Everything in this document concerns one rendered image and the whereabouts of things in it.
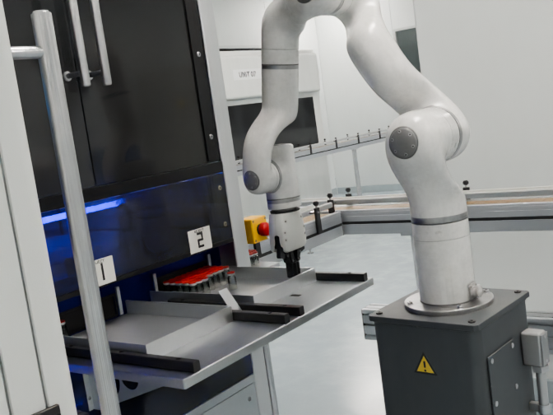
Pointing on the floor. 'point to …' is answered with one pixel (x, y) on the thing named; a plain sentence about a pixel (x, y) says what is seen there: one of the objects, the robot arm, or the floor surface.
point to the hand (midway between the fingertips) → (293, 269)
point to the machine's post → (228, 254)
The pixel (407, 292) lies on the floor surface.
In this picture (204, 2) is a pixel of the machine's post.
